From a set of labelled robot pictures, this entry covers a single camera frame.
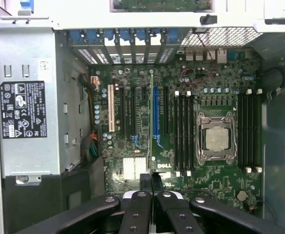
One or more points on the grey power supply unit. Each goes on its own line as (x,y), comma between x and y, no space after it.
(30,151)

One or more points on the black plastic shroud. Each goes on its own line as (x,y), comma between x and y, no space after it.
(35,200)

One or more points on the short black expansion slot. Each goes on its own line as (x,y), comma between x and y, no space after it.
(144,91)

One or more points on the blue card retainer clips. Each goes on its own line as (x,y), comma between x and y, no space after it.
(92,35)

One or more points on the white power connector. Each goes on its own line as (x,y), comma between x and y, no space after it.
(94,81)

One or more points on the CPU socket with processor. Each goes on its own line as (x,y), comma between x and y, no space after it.
(215,122)

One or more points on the silver USB port block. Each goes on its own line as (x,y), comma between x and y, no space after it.
(190,56)
(211,56)
(199,56)

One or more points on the silver chipset heatsink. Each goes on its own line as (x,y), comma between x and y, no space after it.
(134,168)

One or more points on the graphics card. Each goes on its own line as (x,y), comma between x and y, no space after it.
(166,5)

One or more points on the silver coin battery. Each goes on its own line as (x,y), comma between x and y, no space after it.
(241,195)

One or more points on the CPU smeared metal lid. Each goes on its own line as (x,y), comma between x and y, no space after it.
(217,139)

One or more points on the green motherboard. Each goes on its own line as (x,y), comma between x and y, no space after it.
(205,182)

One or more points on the black expansion slot blue latch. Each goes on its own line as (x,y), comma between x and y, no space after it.
(133,109)

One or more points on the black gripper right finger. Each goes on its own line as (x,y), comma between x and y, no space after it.
(181,217)

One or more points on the black case lock tab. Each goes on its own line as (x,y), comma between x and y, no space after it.
(208,19)

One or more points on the long black expansion slot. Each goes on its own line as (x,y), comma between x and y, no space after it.
(166,109)
(122,109)

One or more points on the white PCI expansion slot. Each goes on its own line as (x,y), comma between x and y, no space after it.
(111,108)

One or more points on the silver network port block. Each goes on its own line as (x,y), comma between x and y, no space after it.
(222,56)

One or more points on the metal socket locking lever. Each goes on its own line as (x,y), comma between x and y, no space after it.
(198,139)
(234,139)

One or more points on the blue case release latch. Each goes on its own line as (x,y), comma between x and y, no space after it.
(26,5)

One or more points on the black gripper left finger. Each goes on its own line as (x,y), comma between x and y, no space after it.
(135,214)

